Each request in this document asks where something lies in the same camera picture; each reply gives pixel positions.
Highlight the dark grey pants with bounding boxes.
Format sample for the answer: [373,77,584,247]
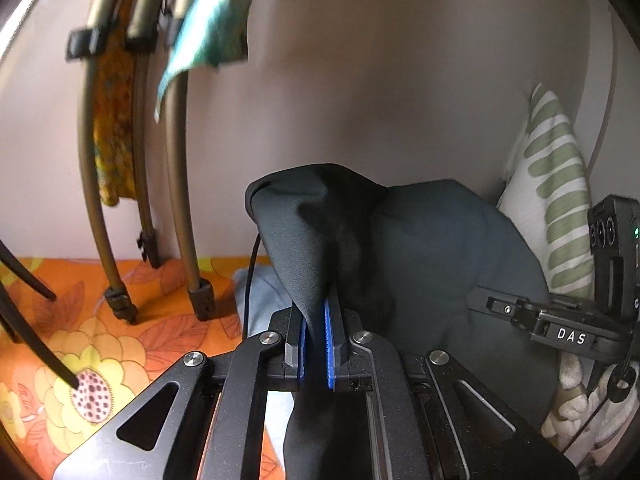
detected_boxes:
[245,164,558,479]

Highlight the grey gloved right hand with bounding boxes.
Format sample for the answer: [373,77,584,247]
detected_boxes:
[540,352,639,467]

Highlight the folded light blue cloth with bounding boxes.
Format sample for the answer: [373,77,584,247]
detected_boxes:
[232,264,302,441]

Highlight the green striped white pillow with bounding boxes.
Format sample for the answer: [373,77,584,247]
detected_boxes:
[498,84,594,299]

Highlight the orange floral bed sheet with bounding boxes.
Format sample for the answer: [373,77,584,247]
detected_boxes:
[1,258,247,479]

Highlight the small black tripod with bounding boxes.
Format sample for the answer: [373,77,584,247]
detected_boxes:
[0,238,82,390]

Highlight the orange patterned hanging cloth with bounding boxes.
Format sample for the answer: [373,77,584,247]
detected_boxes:
[93,0,136,207]

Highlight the teal hanging cloth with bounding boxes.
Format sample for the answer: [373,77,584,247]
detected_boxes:
[154,0,253,120]

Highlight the black power cable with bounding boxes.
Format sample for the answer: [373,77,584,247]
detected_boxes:
[242,231,264,340]

